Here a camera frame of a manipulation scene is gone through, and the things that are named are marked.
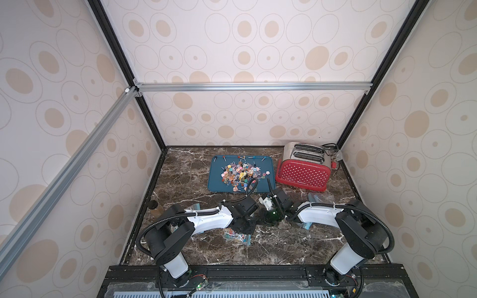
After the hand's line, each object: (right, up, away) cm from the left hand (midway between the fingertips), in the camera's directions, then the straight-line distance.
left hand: (257, 231), depth 84 cm
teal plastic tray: (+7, +31, +29) cm, 43 cm away
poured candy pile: (-10, +25, +20) cm, 33 cm away
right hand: (+1, +4, +3) cm, 5 cm away
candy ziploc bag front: (-5, -3, 0) cm, 6 cm away
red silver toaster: (+25, +30, +6) cm, 39 cm away
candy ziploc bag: (+22, +3, -1) cm, 22 cm away
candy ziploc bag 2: (-29, +9, +8) cm, 32 cm away
